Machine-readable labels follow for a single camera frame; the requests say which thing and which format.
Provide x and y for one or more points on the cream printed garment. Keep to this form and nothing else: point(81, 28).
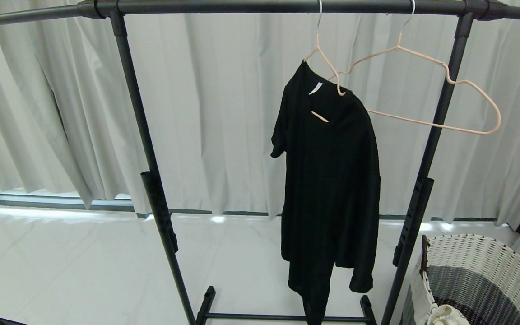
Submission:
point(445, 316)

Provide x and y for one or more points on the black clothes rack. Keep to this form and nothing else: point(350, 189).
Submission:
point(242, 6)

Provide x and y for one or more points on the pink clothes hanger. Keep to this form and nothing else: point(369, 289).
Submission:
point(422, 121)
point(331, 67)

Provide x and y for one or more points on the white laundry basket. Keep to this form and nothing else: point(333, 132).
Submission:
point(476, 253)

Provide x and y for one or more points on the black short-sleeved shirt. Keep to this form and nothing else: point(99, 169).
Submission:
point(332, 180)

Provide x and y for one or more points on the white curtain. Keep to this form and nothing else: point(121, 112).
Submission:
point(219, 113)

